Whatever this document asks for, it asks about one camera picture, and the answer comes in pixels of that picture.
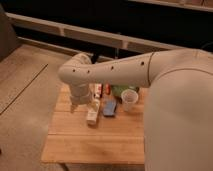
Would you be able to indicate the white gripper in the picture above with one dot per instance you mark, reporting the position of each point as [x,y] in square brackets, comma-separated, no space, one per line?
[79,100]

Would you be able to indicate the green ceramic bowl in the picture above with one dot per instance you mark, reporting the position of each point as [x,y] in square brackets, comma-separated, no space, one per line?
[118,89]

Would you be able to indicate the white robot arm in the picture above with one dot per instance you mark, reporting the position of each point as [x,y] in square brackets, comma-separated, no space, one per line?
[178,111]

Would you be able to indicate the white bottle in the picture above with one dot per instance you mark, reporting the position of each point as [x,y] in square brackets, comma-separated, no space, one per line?
[93,110]

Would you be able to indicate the white red tube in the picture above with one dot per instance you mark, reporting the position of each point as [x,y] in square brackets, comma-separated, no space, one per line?
[98,91]

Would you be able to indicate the orange red object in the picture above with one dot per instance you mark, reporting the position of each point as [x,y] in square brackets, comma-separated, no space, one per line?
[107,89]

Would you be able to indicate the blue sponge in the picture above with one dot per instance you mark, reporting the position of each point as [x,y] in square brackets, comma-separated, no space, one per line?
[109,108]

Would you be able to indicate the clear plastic cup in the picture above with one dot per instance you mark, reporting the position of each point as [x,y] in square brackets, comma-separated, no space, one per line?
[129,98]

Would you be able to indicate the white shelf rail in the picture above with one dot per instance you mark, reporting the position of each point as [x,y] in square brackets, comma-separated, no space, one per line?
[90,35]

